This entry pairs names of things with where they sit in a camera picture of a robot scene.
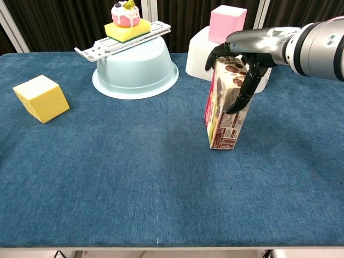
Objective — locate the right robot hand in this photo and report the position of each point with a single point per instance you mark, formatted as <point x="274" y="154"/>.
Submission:
<point x="258" y="43"/>

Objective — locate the printed food carton box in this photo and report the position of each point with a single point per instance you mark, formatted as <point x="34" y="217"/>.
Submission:
<point x="228" y="107"/>

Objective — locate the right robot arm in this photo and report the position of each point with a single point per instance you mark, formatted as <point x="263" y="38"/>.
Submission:
<point x="319" y="48"/>

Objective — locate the pink foam block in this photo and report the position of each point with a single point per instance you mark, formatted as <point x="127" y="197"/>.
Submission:
<point x="223" y="22"/>

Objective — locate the white upturned plastic bin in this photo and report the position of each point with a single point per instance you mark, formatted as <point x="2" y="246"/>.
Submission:
<point x="197" y="59"/>

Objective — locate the light blue upturned basin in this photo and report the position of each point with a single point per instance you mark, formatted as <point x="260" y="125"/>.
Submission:
<point x="137" y="68"/>

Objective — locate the yellow green sponge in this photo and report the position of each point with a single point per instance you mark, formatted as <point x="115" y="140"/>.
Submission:
<point x="126" y="31"/>

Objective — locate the pink toy cake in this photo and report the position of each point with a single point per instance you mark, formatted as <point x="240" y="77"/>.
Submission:
<point x="125" y="14"/>

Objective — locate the white plastic rack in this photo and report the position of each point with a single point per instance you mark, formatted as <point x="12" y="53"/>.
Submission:
<point x="107" y="45"/>

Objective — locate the blue table cloth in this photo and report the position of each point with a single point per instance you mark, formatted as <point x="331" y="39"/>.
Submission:
<point x="107" y="174"/>

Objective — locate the yellow foam cube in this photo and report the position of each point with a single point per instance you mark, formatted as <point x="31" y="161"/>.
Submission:
<point x="43" y="100"/>

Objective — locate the white frame post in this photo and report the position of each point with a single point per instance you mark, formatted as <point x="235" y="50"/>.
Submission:
<point x="12" y="28"/>
<point x="148" y="12"/>
<point x="259" y="14"/>

